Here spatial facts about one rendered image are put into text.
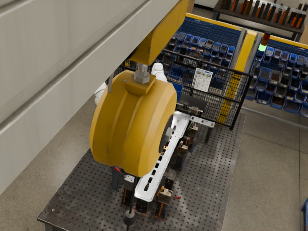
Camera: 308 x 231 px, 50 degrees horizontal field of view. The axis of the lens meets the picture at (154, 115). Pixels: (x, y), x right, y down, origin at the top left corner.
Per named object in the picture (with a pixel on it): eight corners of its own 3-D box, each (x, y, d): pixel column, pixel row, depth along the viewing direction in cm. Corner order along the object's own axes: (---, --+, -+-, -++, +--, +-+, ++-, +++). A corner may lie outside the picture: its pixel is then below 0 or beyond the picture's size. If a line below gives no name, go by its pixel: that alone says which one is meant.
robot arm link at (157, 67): (149, 74, 314) (152, 82, 304) (151, 60, 304) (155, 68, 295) (160, 74, 317) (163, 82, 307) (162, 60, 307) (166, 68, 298)
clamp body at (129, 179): (129, 208, 316) (133, 184, 294) (119, 204, 318) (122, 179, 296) (133, 200, 324) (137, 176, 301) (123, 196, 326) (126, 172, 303)
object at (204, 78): (207, 93, 408) (213, 72, 389) (190, 87, 412) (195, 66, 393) (208, 92, 410) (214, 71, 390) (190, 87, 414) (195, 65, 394)
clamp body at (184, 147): (181, 173, 360) (188, 151, 338) (171, 169, 362) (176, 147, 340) (184, 167, 367) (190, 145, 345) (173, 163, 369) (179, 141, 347)
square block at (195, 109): (190, 133, 413) (197, 111, 391) (184, 131, 415) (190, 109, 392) (192, 129, 419) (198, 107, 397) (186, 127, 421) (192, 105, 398)
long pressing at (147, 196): (153, 204, 289) (154, 203, 288) (130, 195, 293) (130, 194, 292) (191, 116, 394) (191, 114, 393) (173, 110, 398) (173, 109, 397)
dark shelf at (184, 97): (204, 112, 400) (204, 111, 398) (135, 91, 415) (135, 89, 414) (207, 103, 417) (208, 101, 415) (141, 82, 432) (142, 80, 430)
